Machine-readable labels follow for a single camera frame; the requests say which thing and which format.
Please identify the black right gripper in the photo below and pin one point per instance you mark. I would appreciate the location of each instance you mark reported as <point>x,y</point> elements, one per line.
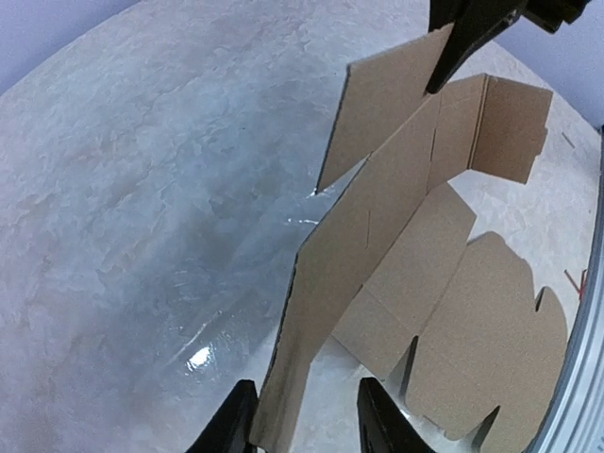
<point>476,22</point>

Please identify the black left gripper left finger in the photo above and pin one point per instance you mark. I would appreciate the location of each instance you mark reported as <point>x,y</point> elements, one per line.
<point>228,429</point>

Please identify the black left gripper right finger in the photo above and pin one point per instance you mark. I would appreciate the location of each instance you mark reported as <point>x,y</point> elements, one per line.
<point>383,427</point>

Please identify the brown cardboard box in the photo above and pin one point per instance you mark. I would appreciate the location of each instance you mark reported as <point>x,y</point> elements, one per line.
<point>392,270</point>

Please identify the small dark stick near box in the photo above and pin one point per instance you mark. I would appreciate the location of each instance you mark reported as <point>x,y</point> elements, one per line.
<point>567,139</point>

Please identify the small red stick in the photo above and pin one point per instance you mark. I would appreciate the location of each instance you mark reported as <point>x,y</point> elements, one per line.
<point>580,285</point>

